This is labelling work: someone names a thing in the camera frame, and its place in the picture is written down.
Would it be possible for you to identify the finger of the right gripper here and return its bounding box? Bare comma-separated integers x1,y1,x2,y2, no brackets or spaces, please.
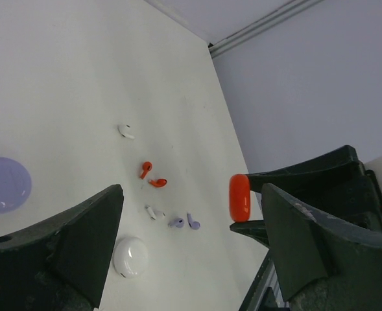
230,220,269,248

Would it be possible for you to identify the purple earbud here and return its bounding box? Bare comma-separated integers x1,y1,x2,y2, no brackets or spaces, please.
187,213,200,230
168,218,184,229

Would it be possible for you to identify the white earbud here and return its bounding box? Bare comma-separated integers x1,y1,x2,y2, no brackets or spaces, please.
145,205,165,220
117,124,135,140

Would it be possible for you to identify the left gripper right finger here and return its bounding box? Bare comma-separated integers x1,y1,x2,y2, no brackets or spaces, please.
261,184,382,310

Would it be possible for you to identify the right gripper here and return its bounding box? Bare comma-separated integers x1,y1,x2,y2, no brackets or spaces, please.
246,145,382,234

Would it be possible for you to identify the purple earbud right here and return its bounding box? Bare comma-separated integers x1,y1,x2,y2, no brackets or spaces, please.
187,213,200,230

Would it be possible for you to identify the purple earbud left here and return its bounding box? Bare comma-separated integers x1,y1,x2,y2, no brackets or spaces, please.
168,218,184,229

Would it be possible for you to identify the orange earbud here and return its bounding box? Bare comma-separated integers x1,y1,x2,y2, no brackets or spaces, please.
148,178,167,188
139,161,152,179

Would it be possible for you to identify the white earbud lower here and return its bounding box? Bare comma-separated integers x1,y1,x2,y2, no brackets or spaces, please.
145,205,165,220

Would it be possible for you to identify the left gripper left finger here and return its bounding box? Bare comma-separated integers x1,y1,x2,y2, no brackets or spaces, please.
0,184,124,310

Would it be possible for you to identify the white earbud upper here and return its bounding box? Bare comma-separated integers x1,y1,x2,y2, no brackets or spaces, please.
117,124,135,140

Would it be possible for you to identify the white charging case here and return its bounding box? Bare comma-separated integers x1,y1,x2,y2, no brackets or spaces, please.
113,236,149,279

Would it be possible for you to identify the purple charging case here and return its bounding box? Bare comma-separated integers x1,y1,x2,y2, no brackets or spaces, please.
0,157,32,214

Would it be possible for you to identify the orange charging case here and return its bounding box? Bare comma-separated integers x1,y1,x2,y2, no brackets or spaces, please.
229,174,251,222

